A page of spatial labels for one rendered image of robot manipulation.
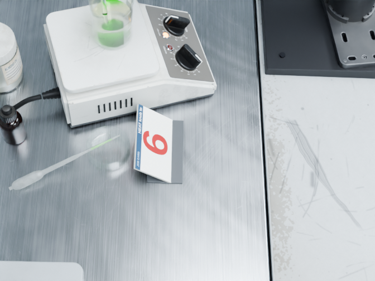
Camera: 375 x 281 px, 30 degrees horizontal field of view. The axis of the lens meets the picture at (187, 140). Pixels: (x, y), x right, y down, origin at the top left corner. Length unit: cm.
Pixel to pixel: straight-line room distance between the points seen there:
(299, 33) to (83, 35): 31
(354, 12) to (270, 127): 20
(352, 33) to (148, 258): 42
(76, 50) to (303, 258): 37
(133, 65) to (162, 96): 6
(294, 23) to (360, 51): 10
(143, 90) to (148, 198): 13
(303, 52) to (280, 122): 11
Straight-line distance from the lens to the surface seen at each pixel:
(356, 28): 101
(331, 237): 88
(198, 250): 85
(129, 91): 86
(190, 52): 90
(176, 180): 88
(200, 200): 87
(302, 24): 101
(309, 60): 98
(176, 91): 89
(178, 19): 93
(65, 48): 87
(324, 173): 92
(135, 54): 87
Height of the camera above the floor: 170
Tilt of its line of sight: 62 degrees down
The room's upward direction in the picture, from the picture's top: 8 degrees clockwise
